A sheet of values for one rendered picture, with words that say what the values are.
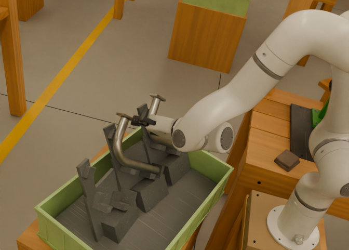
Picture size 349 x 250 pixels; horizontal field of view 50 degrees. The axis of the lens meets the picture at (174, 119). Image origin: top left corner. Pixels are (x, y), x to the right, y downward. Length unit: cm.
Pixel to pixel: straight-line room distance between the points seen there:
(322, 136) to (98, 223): 75
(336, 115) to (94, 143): 207
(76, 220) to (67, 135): 156
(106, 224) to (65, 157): 149
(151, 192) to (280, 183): 59
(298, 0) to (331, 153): 93
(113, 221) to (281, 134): 97
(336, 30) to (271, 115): 115
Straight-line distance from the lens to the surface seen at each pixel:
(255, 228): 139
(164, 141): 141
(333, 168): 112
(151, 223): 138
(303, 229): 136
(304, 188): 124
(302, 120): 200
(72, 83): 338
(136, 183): 140
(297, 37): 86
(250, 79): 89
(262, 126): 187
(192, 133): 91
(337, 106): 103
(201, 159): 154
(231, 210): 186
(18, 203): 250
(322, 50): 89
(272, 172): 164
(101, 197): 120
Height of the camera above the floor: 198
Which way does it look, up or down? 39 degrees down
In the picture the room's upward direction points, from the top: 14 degrees clockwise
